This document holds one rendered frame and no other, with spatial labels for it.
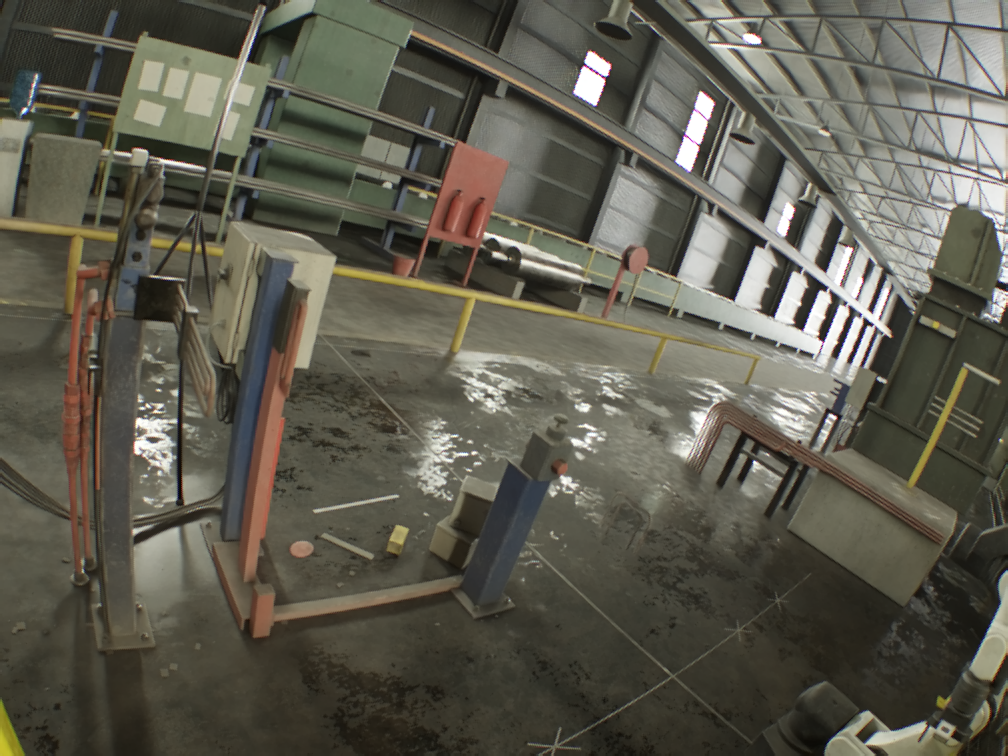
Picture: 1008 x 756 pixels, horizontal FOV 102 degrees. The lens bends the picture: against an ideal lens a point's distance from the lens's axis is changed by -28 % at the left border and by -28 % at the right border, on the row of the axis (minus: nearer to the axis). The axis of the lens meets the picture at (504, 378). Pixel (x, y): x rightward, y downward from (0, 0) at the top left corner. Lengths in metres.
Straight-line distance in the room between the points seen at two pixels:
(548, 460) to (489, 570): 0.45
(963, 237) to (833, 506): 2.25
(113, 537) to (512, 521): 1.14
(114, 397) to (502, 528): 1.19
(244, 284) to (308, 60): 7.55
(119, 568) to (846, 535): 3.72
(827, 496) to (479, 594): 2.57
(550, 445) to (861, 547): 2.66
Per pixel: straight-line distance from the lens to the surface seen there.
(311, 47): 9.11
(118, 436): 1.26
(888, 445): 4.52
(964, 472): 4.48
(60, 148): 6.02
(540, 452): 1.67
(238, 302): 1.69
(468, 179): 7.70
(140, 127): 6.30
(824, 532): 3.93
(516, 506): 1.75
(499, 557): 1.86
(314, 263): 1.73
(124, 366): 1.18
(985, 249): 4.71
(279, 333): 1.39
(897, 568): 3.88
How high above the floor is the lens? 1.25
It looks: 16 degrees down
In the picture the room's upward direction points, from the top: 20 degrees clockwise
